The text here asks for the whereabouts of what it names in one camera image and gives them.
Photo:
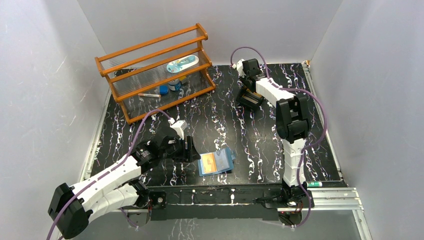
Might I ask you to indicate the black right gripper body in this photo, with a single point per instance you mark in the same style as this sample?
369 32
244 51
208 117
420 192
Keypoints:
246 77

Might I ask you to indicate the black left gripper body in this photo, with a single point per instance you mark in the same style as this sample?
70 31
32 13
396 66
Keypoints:
187 148

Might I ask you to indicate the orange credit card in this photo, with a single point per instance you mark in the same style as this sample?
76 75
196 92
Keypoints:
208 163

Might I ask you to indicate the white credit card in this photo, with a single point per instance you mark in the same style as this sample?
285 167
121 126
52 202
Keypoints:
224 160

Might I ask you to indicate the blue card holder wallet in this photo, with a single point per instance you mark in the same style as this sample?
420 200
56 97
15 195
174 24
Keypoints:
199 164

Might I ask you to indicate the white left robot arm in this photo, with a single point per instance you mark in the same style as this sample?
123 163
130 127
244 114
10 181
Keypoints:
73 208

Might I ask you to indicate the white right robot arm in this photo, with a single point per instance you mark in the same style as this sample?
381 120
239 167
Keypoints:
292 124

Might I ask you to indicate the black card tray box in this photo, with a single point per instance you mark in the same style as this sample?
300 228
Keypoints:
249 99

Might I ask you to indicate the blue small box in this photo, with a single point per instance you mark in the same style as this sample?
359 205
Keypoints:
163 90

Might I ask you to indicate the white orange marker pen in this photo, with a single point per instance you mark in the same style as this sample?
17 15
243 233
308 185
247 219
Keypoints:
149 95

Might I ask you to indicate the small blue lidded jar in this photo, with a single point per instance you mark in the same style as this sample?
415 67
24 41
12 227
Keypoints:
174 85

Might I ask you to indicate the orange wooden shelf rack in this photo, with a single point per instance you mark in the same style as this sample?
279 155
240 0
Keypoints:
142 69

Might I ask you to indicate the white blue packaged item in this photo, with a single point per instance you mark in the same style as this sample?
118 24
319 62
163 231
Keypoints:
181 64

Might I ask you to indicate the green white marker pen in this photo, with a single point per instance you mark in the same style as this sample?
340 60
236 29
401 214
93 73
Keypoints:
314 184

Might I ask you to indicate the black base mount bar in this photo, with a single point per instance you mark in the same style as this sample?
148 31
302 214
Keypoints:
234 201

